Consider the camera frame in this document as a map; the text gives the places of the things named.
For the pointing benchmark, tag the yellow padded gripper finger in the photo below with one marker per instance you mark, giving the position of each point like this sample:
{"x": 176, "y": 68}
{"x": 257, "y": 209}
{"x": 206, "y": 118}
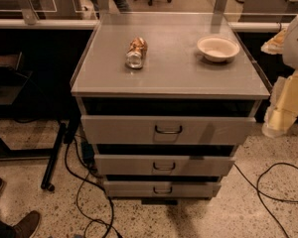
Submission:
{"x": 283, "y": 109}

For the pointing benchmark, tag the grey bottom drawer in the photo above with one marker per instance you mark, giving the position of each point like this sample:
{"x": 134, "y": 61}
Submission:
{"x": 176, "y": 189}

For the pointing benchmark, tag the grey drawer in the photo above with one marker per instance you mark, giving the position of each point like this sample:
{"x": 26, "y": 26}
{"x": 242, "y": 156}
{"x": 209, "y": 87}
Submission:
{"x": 176, "y": 189}
{"x": 136, "y": 165}
{"x": 168, "y": 130}

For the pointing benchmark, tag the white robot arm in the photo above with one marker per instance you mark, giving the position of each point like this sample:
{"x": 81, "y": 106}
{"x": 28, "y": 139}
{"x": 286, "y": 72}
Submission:
{"x": 285, "y": 43}

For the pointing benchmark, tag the grey drawer cabinet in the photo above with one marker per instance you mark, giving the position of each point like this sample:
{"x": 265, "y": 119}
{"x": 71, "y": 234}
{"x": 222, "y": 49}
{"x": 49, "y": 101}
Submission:
{"x": 175, "y": 80}

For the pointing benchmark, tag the grey top drawer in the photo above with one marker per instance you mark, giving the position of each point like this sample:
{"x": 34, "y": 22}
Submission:
{"x": 168, "y": 130}

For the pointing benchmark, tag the grey middle drawer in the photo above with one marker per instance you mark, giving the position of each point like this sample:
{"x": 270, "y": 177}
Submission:
{"x": 136, "y": 165}

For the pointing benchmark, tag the white paper bowl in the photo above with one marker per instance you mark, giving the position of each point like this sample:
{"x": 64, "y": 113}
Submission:
{"x": 217, "y": 48}

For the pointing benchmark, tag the crushed orange soda can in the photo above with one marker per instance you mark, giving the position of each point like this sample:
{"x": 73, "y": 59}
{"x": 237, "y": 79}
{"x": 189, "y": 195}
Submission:
{"x": 136, "y": 54}

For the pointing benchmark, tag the black table frame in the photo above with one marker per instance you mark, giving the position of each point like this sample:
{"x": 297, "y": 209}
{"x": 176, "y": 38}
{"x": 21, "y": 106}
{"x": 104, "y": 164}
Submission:
{"x": 12, "y": 81}

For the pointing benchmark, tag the white horizontal rail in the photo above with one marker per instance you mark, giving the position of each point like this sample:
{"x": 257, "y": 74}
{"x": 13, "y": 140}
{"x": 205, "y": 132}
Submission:
{"x": 249, "y": 27}

